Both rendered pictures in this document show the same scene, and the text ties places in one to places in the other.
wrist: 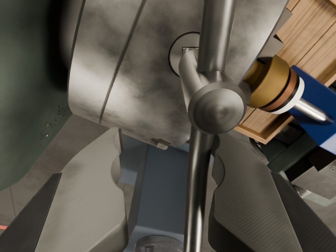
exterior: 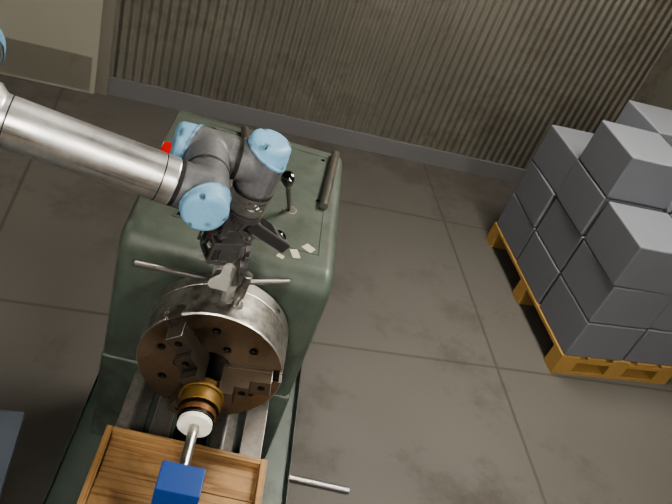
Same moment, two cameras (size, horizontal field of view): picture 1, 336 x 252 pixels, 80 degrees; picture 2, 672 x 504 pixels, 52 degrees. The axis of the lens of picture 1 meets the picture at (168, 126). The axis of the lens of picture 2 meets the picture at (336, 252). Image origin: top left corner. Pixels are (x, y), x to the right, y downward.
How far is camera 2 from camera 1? 136 cm
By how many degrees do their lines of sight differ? 78
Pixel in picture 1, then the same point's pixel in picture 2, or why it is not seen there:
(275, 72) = (215, 394)
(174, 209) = not seen: outside the picture
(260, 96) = (198, 388)
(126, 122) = (193, 292)
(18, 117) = (183, 257)
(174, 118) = (207, 303)
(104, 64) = not seen: hidden behind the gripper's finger
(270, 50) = (225, 389)
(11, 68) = not seen: hidden behind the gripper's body
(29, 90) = (195, 264)
